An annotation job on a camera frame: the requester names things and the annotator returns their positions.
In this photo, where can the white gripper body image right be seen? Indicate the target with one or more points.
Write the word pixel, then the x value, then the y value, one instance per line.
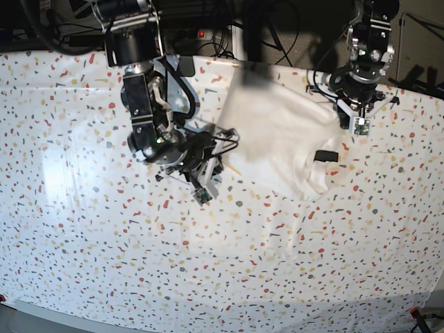
pixel 354 98

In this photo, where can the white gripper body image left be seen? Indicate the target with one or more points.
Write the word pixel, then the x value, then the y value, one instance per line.
pixel 189 160

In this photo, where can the white printed T-shirt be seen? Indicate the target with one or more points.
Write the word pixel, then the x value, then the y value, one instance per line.
pixel 280 131

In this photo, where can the black shirt neck label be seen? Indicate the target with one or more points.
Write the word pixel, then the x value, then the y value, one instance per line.
pixel 326 156

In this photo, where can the black table clamp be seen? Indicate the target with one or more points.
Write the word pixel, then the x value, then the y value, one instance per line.
pixel 186 66

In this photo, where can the white power strip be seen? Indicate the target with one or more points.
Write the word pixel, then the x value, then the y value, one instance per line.
pixel 178 34

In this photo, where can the terrazzo pattern tablecloth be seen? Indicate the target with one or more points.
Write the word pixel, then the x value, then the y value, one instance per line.
pixel 86 230

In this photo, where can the red clamp bottom right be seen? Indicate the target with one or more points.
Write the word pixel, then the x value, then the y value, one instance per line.
pixel 420 323

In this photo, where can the green wrist camera image right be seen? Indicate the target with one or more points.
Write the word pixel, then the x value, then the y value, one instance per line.
pixel 360 126

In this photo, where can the green wrist camera image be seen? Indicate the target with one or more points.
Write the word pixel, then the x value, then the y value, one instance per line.
pixel 360 126
pixel 202 196

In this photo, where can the green wrist camera image left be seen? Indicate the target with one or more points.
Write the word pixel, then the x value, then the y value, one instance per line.
pixel 202 196

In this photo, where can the black camera stand pole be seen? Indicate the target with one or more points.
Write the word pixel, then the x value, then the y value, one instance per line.
pixel 252 16

